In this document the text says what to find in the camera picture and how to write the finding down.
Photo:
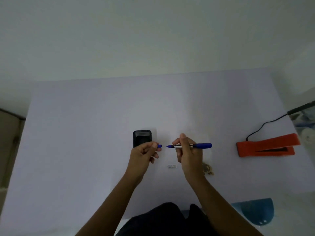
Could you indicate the black box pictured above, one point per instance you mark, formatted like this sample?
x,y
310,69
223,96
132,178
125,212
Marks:
x,y
301,108

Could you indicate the person's left forearm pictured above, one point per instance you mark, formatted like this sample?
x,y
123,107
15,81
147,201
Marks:
x,y
108,206

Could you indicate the person's right forearm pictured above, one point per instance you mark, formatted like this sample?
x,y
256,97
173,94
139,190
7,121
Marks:
x,y
219,208

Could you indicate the person's black shirt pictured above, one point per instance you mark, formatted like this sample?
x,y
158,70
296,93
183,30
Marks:
x,y
167,221

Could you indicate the orange heat sealer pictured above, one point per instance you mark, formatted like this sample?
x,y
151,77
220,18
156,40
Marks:
x,y
260,147

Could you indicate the blue packets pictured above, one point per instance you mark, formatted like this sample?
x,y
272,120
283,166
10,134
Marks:
x,y
305,120

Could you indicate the black mesh pen holder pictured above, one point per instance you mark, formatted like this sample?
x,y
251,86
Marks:
x,y
142,137

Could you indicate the blue round stool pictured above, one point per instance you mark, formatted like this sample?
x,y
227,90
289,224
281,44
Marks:
x,y
256,211

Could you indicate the person's left hand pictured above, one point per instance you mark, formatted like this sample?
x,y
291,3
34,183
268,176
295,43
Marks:
x,y
140,159

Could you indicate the white tape roll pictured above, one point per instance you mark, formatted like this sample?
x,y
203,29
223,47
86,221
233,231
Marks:
x,y
309,137

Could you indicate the person's right hand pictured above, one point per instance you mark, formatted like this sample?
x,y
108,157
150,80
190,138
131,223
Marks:
x,y
192,162

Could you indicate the blue pen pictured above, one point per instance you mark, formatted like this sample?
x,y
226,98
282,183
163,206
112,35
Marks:
x,y
203,145

